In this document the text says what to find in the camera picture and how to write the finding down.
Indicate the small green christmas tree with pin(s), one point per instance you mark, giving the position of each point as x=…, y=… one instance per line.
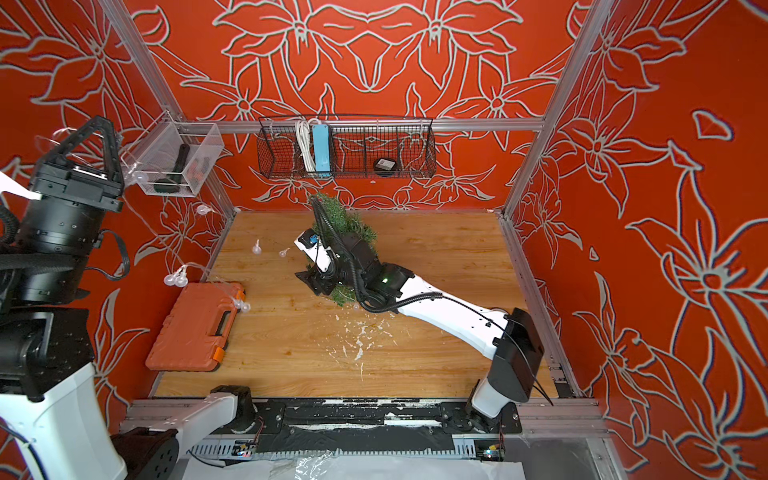
x=344, y=221

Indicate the small black device in basket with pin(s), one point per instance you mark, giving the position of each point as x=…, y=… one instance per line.
x=385, y=166

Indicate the dark tool in bin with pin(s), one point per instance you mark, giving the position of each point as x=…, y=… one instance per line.
x=171, y=183

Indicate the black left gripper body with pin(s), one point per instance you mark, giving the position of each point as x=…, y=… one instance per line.
x=65, y=186

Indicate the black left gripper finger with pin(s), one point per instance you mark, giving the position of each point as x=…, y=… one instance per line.
x=111, y=158
x=58, y=157

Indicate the orange plastic tool case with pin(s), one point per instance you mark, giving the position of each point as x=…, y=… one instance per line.
x=194, y=336

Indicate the clear acrylic wall bin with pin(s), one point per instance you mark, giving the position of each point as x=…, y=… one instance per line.
x=152, y=156

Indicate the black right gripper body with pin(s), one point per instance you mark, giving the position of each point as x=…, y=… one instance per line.
x=326, y=282

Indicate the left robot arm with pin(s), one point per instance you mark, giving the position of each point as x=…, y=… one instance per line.
x=49, y=404

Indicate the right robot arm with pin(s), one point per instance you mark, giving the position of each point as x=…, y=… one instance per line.
x=341, y=255

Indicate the black wire wall basket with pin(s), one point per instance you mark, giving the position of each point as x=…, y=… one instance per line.
x=285, y=146

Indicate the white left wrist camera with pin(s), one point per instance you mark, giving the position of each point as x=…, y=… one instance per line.
x=11, y=186

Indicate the teal box in basket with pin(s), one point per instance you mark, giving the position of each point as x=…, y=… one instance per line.
x=321, y=145

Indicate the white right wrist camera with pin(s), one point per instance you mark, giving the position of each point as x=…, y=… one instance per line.
x=311, y=244

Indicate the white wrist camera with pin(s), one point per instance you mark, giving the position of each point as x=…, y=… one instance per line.
x=11, y=186
x=311, y=244

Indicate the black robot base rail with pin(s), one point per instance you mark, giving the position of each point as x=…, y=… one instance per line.
x=286, y=428

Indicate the clear bulb string lights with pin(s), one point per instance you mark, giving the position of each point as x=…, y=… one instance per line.
x=180, y=276

